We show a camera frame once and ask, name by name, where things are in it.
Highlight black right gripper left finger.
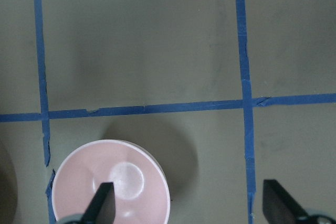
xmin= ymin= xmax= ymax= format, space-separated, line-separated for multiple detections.
xmin=80 ymin=182 xmax=116 ymax=224

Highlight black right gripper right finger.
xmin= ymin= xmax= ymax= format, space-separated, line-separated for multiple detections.
xmin=262 ymin=179 xmax=309 ymax=223

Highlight pink bowl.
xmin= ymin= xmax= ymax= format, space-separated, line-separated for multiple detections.
xmin=52 ymin=140 xmax=171 ymax=223

